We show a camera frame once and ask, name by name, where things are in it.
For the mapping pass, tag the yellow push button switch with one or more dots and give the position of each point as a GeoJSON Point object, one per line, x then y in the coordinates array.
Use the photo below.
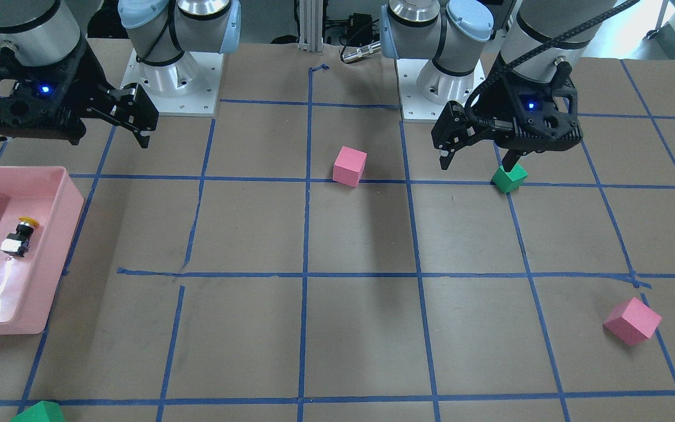
{"type": "Point", "coordinates": [17, 244]}

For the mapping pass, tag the green cube near left arm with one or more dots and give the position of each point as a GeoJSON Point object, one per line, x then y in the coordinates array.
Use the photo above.
{"type": "Point", "coordinates": [505, 181]}

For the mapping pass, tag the aluminium frame post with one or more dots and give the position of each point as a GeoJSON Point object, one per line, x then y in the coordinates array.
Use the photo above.
{"type": "Point", "coordinates": [310, 25]}

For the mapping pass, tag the pink plastic bin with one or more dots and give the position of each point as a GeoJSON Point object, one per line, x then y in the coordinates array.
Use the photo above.
{"type": "Point", "coordinates": [39, 211]}

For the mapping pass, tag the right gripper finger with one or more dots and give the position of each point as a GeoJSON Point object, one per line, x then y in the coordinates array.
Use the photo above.
{"type": "Point", "coordinates": [134, 110]}

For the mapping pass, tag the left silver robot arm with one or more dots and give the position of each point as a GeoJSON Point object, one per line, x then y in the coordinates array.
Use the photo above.
{"type": "Point", "coordinates": [546, 36]}

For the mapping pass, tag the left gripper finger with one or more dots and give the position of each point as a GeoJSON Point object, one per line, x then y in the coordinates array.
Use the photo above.
{"type": "Point", "coordinates": [510, 159]}
{"type": "Point", "coordinates": [453, 131]}

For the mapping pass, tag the pink cube front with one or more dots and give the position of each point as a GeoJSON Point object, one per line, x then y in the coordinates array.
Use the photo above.
{"type": "Point", "coordinates": [632, 321]}

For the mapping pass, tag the pink cube centre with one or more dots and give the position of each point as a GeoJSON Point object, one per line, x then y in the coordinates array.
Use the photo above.
{"type": "Point", "coordinates": [349, 166]}

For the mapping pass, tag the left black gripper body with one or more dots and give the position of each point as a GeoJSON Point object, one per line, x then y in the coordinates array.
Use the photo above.
{"type": "Point", "coordinates": [494, 101]}

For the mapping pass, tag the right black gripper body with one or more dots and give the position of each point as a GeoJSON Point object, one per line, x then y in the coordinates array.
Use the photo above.
{"type": "Point", "coordinates": [89, 79]}

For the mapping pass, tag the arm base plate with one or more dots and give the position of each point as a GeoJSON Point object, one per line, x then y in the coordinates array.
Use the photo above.
{"type": "Point", "coordinates": [424, 90]}
{"type": "Point", "coordinates": [176, 97]}

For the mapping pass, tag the green cube front corner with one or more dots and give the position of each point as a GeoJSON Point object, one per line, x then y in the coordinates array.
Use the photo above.
{"type": "Point", "coordinates": [42, 411]}

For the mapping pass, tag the pink cube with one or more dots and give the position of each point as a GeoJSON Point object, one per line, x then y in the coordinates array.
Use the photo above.
{"type": "Point", "coordinates": [632, 321]}
{"type": "Point", "coordinates": [349, 166]}

